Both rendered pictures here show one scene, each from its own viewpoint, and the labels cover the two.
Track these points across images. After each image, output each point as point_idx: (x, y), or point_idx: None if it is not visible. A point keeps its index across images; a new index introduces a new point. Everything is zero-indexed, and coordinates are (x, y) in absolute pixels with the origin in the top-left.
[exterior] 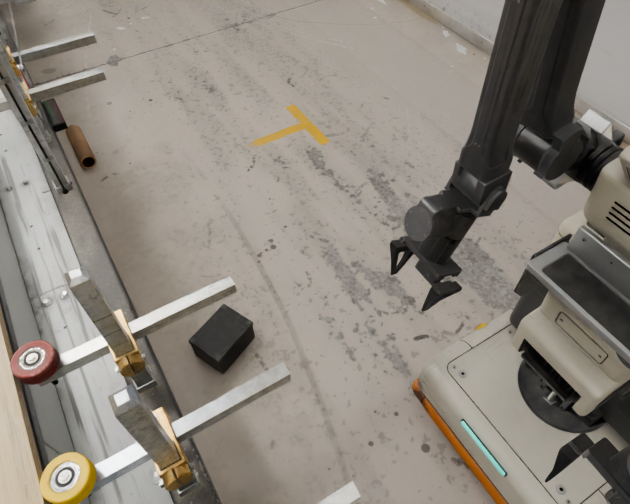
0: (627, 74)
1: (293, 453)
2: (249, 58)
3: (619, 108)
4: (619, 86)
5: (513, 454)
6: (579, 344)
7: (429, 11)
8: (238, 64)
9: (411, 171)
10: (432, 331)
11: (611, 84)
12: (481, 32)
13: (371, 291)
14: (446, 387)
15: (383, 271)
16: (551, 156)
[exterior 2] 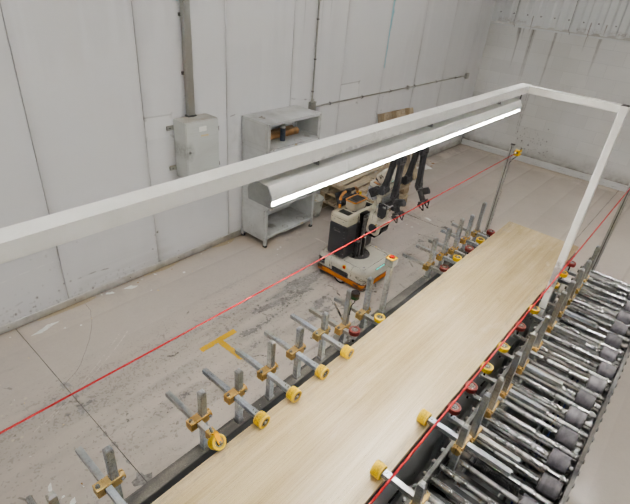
0: (202, 227)
1: None
2: (140, 383)
3: (206, 238)
4: (202, 232)
5: (380, 260)
6: (383, 218)
7: (81, 298)
8: (149, 387)
9: (250, 300)
10: (334, 291)
11: (199, 234)
12: (127, 273)
13: (324, 306)
14: (369, 270)
15: (313, 304)
16: (389, 188)
